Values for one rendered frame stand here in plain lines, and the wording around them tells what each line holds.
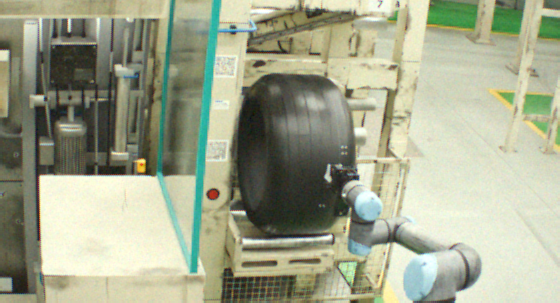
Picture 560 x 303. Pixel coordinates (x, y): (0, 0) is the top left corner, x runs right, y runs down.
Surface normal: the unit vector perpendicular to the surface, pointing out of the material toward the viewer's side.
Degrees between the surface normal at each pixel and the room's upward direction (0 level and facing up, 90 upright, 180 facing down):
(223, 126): 90
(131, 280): 90
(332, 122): 45
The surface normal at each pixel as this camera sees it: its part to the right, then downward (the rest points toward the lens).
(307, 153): 0.29, -0.03
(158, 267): 0.11, -0.92
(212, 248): 0.26, 0.40
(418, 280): -0.91, -0.07
